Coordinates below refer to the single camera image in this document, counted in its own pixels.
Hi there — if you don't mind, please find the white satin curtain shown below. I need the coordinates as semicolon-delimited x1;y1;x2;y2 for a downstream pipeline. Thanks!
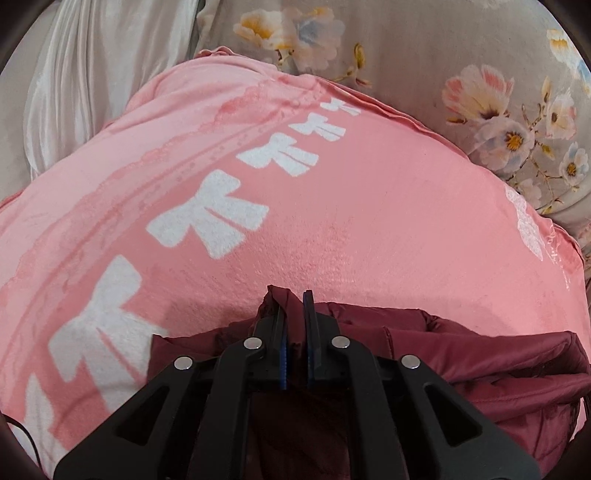
23;0;204;181

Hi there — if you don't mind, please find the pink blanket with white bows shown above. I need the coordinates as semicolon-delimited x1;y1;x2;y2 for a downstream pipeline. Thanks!
0;46;591;480

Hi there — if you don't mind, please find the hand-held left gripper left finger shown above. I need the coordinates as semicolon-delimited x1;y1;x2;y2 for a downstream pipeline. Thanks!
53;304;290;480

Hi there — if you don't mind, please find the black cable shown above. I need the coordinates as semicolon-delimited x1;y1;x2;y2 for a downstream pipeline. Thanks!
4;414;41;468

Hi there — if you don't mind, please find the grey floral bedsheet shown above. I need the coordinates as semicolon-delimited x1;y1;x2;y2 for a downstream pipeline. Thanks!
196;0;591;278

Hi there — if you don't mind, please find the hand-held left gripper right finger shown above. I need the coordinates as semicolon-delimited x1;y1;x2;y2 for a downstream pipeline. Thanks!
302;291;542;480

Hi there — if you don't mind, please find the maroon puffer jacket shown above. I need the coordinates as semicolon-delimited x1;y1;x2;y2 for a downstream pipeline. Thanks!
150;285;591;480

